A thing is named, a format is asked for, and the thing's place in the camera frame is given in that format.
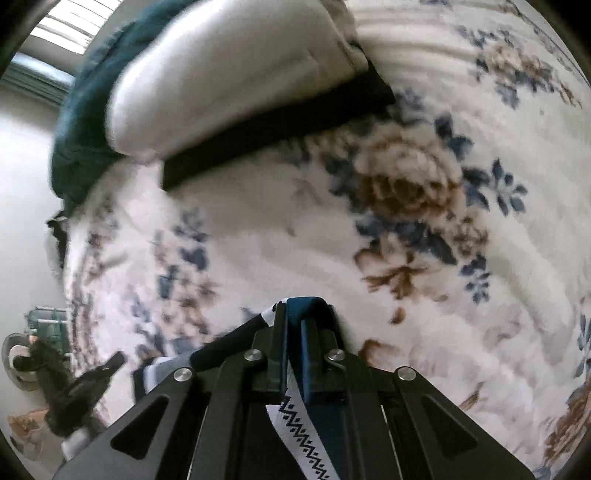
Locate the teal folded quilt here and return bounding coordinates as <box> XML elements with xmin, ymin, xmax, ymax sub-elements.
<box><xmin>49</xmin><ymin>0</ymin><xmax>186</xmax><ymax>219</ymax></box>

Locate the dark folded cloth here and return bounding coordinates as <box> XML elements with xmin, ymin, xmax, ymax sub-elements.
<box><xmin>161</xmin><ymin>59</ymin><xmax>399</xmax><ymax>192</ymax></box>

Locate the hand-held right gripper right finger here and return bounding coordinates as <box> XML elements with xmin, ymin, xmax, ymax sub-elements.
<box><xmin>300</xmin><ymin>318</ymin><xmax>537</xmax><ymax>480</ymax></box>

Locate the white folded cloth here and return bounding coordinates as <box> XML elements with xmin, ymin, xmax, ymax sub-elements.
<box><xmin>107</xmin><ymin>0</ymin><xmax>371</xmax><ymax>163</ymax></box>

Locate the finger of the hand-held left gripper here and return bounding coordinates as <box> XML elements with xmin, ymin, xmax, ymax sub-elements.
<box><xmin>74</xmin><ymin>350</ymin><xmax>127</xmax><ymax>394</ymax></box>

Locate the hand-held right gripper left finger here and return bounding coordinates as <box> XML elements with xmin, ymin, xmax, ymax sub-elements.
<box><xmin>53</xmin><ymin>305</ymin><xmax>290</xmax><ymax>480</ymax></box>

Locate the grey-green curtain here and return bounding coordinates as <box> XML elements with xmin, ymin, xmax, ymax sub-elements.
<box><xmin>6</xmin><ymin>52</ymin><xmax>78</xmax><ymax>110</ymax></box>

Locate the barred window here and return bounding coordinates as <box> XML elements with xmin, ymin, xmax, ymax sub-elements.
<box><xmin>27</xmin><ymin>0</ymin><xmax>118</xmax><ymax>43</ymax></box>

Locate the striped knit sweater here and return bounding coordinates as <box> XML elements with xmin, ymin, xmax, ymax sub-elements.
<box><xmin>131</xmin><ymin>296</ymin><xmax>354</xmax><ymax>480</ymax></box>

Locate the teal metal rack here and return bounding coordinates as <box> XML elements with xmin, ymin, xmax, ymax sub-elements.
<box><xmin>27</xmin><ymin>305</ymin><xmax>69</xmax><ymax>343</ymax></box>

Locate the floral bed blanket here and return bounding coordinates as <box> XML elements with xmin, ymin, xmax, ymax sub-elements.
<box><xmin>62</xmin><ymin>0</ymin><xmax>591</xmax><ymax>480</ymax></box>

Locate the white fan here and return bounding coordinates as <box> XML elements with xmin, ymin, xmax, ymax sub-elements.
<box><xmin>1</xmin><ymin>331</ymin><xmax>44</xmax><ymax>394</ymax></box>

